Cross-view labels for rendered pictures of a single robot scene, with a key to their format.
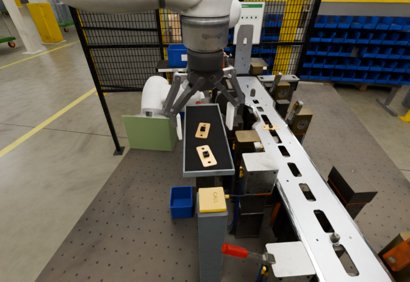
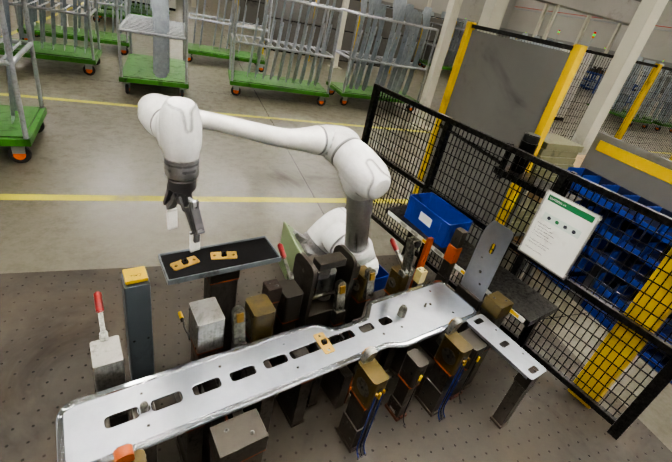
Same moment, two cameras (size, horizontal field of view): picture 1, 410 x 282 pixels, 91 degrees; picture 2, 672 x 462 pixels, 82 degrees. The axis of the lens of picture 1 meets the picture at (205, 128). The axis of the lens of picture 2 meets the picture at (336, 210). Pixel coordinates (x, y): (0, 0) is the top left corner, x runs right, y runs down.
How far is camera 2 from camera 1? 1.13 m
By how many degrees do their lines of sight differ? 47
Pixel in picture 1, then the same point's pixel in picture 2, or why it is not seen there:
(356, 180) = (232, 432)
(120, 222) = (182, 291)
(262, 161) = (206, 312)
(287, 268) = (97, 349)
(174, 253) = (159, 341)
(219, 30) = (168, 168)
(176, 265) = not seen: hidden behind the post
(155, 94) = (323, 226)
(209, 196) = (135, 272)
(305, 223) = (160, 383)
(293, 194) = (199, 372)
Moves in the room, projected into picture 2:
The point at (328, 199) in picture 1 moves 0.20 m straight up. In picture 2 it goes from (199, 408) to (201, 354)
